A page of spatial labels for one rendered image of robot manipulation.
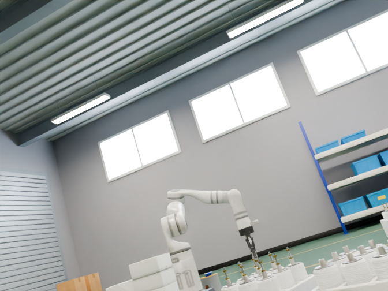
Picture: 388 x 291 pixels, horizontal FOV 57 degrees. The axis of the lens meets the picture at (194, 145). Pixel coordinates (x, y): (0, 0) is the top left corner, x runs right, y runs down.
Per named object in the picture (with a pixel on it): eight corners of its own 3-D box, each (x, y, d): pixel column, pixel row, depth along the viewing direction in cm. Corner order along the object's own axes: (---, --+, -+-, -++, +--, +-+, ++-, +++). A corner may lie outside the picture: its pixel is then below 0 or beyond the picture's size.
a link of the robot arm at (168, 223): (157, 217, 148) (168, 259, 144) (179, 211, 149) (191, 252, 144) (160, 219, 157) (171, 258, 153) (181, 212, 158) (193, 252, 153)
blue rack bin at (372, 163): (355, 177, 612) (350, 166, 618) (377, 170, 602) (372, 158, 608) (357, 175, 566) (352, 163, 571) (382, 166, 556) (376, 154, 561)
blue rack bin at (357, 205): (342, 216, 609) (337, 204, 615) (365, 208, 599) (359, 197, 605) (343, 216, 563) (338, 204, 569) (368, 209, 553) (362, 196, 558)
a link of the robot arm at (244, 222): (260, 223, 180) (255, 211, 181) (238, 230, 180) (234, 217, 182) (258, 223, 188) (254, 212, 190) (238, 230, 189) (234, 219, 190)
